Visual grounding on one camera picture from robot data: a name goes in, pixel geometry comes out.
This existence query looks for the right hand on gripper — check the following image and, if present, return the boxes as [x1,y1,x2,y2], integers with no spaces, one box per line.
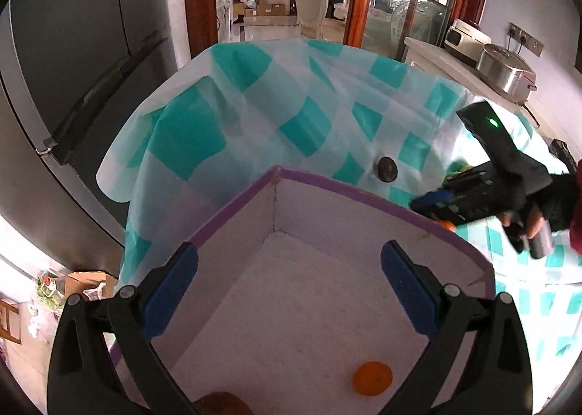
[496,173,581,254]

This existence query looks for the tangerine beside box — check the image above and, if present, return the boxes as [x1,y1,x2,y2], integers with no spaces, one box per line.
[439,221,456,232]

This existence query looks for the cardboard box near fridge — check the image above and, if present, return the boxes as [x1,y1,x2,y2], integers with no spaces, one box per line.
[65,271,117,301]

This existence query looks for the steel cooking pot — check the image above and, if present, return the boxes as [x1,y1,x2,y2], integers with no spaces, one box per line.
[477,43,538,106]

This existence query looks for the dark round fruit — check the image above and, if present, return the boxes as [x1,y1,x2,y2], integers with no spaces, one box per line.
[375,157,399,183]

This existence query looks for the orange tangerine in box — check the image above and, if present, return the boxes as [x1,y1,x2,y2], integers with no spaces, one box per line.
[351,361,394,397]

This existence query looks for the red apple in box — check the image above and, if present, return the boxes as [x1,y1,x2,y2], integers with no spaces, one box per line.
[194,391,252,415]

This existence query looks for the white kitchen counter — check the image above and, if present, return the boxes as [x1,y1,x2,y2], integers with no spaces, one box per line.
[403,37,541,129]

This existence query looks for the white countertop oven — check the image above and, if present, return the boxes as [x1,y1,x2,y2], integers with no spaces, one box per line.
[443,19,491,67]

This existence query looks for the white box purple rim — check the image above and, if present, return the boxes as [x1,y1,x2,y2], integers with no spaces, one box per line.
[153,167,495,414]

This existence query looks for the white ornate chair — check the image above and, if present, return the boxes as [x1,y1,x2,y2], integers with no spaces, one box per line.
[295,0,328,40]

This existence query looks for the teal checkered tablecloth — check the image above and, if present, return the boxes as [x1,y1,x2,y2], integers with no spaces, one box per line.
[97,39,581,410]

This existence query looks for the cardboard boxes on floor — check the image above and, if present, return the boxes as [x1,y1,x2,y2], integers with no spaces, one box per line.
[233,0,287,24]

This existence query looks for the grey refrigerator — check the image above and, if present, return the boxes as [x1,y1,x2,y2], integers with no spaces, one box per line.
[1,0,176,275]

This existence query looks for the wall power socket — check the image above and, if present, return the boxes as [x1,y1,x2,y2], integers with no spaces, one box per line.
[508,23,545,57]

